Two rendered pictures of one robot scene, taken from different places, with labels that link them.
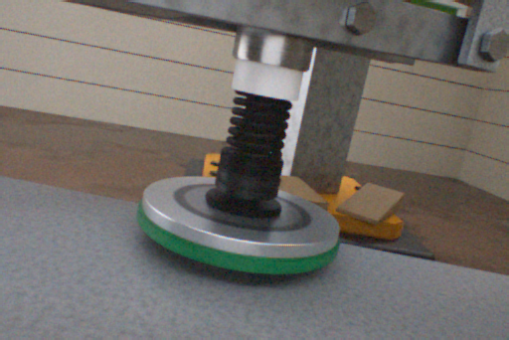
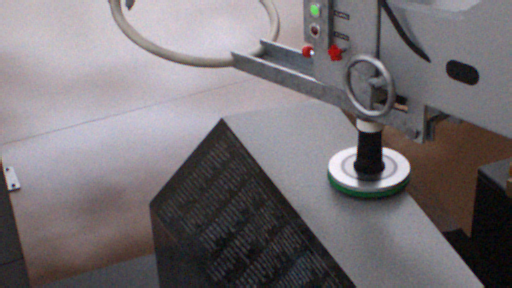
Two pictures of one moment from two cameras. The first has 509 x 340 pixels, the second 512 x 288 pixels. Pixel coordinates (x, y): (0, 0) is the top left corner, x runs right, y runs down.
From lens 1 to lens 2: 2.09 m
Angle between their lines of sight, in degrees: 67
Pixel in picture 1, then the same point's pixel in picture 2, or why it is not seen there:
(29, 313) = (283, 170)
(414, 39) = (393, 121)
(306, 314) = (334, 204)
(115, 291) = (306, 175)
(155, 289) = (314, 179)
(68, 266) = (308, 164)
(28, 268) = (300, 161)
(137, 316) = (299, 182)
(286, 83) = (362, 125)
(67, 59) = not seen: outside the picture
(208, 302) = (319, 188)
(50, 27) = not seen: outside the picture
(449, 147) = not seen: outside the picture
